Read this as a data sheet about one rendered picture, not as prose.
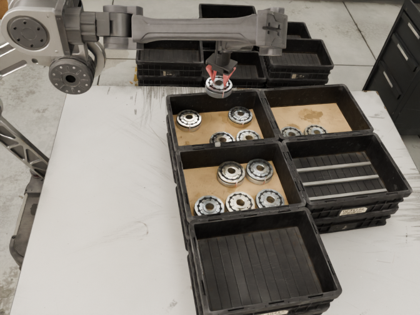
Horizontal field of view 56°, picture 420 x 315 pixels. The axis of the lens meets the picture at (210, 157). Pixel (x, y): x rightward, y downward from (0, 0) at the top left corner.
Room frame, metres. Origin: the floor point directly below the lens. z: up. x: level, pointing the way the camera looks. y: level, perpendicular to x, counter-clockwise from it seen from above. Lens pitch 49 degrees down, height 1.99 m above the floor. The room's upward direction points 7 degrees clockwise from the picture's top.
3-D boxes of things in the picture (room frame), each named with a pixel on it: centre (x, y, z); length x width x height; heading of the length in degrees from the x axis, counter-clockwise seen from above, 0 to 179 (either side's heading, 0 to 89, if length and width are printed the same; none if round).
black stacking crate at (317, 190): (0.96, -0.49, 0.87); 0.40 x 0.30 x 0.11; 106
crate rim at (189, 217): (0.85, -0.11, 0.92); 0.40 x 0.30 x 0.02; 106
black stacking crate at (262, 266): (0.56, -0.19, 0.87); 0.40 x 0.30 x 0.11; 106
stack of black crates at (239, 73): (2.12, -0.07, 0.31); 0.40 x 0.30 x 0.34; 99
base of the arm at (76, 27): (0.83, 0.35, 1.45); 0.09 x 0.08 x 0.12; 9
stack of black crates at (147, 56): (2.05, 0.32, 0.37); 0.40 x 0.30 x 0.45; 99
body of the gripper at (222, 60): (1.21, 0.00, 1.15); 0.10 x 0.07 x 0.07; 66
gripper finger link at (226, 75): (1.21, -0.01, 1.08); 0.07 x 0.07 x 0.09; 66
